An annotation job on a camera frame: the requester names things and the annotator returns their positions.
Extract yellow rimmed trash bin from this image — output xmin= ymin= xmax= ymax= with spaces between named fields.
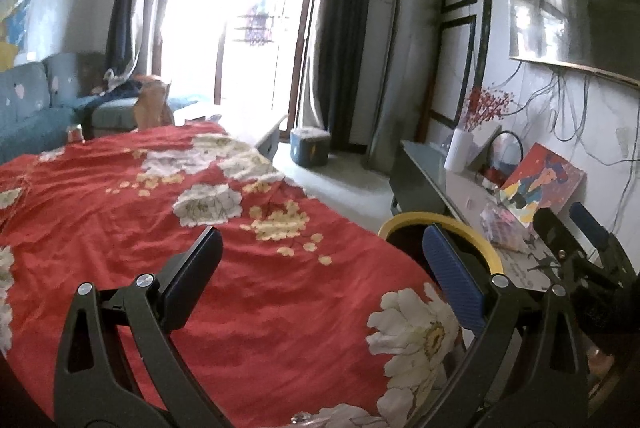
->
xmin=377 ymin=210 xmax=504 ymax=291

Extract person's right hand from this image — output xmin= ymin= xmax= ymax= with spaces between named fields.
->
xmin=589 ymin=348 xmax=615 ymax=377

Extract yellow pillow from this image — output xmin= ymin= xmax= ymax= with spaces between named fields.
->
xmin=0 ymin=40 xmax=19 ymax=72

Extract white vase red flowers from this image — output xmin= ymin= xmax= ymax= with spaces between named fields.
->
xmin=462 ymin=88 xmax=516 ymax=134

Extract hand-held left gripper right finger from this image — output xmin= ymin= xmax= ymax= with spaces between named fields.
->
xmin=400 ymin=223 xmax=590 ymax=428

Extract dark clothes heap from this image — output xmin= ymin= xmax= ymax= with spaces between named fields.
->
xmin=87 ymin=75 xmax=166 ymax=102

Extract blue grey heart sofa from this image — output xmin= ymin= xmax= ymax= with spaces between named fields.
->
xmin=0 ymin=52 xmax=212 ymax=165

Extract clear plastic bag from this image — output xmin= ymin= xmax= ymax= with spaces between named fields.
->
xmin=480 ymin=203 xmax=532 ymax=250

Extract colourful canvas painting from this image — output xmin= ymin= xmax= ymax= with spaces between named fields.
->
xmin=500 ymin=143 xmax=586 ymax=227

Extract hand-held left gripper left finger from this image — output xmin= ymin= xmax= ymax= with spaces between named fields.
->
xmin=53 ymin=225 xmax=232 ymax=428

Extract dark television stand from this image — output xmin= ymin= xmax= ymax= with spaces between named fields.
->
xmin=389 ymin=140 xmax=567 ymax=295

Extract black ring stand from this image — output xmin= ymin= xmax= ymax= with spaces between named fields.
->
xmin=492 ymin=130 xmax=526 ymax=175

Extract television cable bundle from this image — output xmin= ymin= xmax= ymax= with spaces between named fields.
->
xmin=500 ymin=68 xmax=640 ymax=230

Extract grey standing air conditioner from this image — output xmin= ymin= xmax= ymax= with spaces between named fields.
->
xmin=362 ymin=0 xmax=446 ymax=175

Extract hanging laundry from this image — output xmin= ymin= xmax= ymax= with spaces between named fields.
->
xmin=237 ymin=3 xmax=276 ymax=50

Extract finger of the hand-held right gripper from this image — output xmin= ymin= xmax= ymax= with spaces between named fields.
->
xmin=532 ymin=208 xmax=572 ymax=260
xmin=570 ymin=202 xmax=611 ymax=245

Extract light coffee table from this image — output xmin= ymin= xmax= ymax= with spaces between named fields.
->
xmin=180 ymin=110 xmax=290 ymax=162

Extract red floral blanket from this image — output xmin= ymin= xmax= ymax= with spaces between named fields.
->
xmin=0 ymin=122 xmax=469 ymax=428

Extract colourful country map poster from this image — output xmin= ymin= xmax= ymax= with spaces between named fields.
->
xmin=0 ymin=0 xmax=34 ymax=60

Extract sliding glass door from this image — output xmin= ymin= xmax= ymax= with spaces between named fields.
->
xmin=152 ymin=0 xmax=334 ymax=115

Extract blue storage box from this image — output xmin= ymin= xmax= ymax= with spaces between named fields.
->
xmin=290 ymin=127 xmax=332 ymax=168

